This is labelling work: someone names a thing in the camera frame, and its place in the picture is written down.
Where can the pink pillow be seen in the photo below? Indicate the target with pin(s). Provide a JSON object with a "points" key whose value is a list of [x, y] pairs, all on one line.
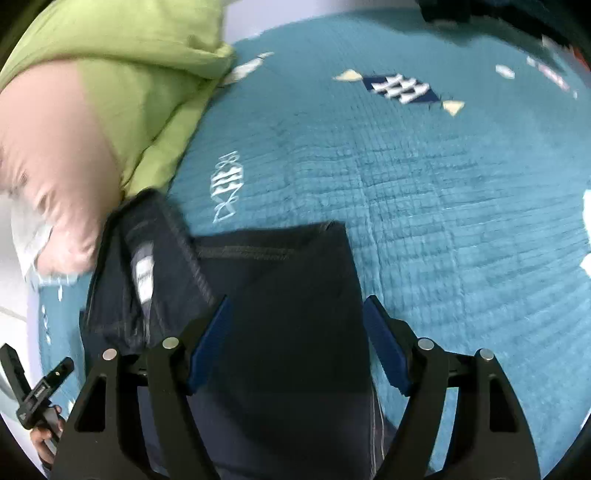
{"points": [[55, 152]]}

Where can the dark navy pants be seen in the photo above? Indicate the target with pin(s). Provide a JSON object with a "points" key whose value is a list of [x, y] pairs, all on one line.
{"points": [[286, 286]]}

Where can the white crumpled cloth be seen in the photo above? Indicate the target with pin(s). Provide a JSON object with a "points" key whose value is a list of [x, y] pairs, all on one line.
{"points": [[30, 235]]}

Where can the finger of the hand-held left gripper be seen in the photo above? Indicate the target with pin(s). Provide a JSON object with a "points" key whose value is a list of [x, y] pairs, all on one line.
{"points": [[57, 371], [11, 369]]}

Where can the white object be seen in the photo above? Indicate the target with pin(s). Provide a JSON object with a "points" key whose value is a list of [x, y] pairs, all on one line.
{"points": [[587, 230]]}

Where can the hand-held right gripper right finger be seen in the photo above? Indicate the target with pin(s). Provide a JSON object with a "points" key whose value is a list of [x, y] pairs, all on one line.
{"points": [[385, 341]]}

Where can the green pillow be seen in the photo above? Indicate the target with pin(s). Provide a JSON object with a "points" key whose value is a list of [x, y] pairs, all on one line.
{"points": [[138, 60]]}

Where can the person's left hand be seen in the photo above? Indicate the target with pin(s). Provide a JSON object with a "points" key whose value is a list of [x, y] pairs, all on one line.
{"points": [[48, 438]]}

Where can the teal quilted patterned blanket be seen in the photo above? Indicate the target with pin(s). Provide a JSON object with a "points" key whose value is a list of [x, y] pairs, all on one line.
{"points": [[415, 207]]}

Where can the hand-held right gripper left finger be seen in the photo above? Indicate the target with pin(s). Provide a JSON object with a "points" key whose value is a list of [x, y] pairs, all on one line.
{"points": [[210, 341]]}

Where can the dark cloth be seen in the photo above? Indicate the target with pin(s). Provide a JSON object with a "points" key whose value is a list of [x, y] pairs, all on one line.
{"points": [[489, 18]]}

